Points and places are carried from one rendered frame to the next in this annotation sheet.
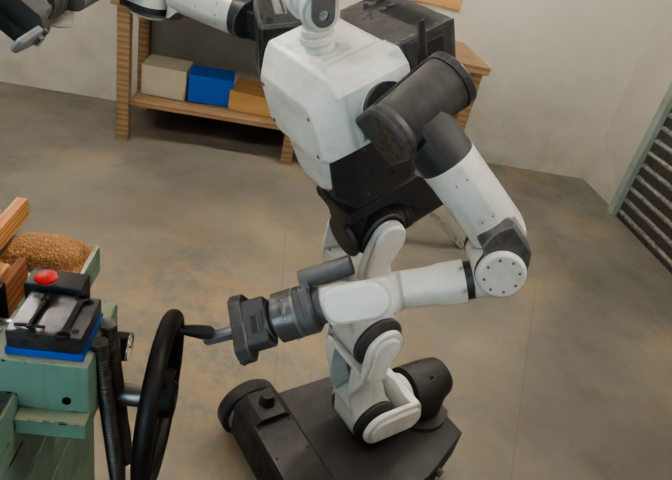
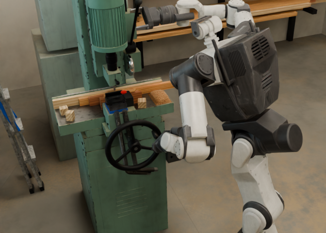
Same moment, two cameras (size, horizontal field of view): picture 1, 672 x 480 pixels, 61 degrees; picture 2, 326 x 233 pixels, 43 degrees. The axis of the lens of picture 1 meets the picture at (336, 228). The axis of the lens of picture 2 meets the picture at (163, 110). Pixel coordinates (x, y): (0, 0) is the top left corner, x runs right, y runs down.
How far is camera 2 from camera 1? 1.59 m
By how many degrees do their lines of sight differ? 68
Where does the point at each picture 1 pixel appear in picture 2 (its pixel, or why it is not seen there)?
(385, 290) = (169, 140)
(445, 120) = (183, 77)
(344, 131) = not seen: hidden behind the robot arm
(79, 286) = (126, 97)
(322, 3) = (193, 28)
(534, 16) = not seen: outside the picture
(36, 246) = (154, 92)
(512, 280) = (179, 151)
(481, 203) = (182, 114)
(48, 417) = (105, 126)
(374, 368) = (245, 224)
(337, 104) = not seen: hidden behind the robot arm
